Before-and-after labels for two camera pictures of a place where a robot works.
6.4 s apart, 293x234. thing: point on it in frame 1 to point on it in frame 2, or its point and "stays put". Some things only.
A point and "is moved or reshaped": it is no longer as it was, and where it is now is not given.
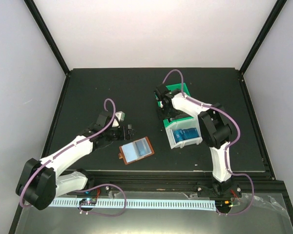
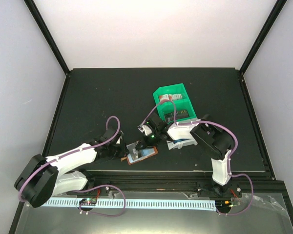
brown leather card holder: x=136 y=150 is moved or reshaped
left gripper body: x=122 y=136 to x=115 y=153
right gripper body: x=167 y=113 to x=152 y=141
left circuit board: x=89 y=201 stays put
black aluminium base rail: x=107 y=183 stays put
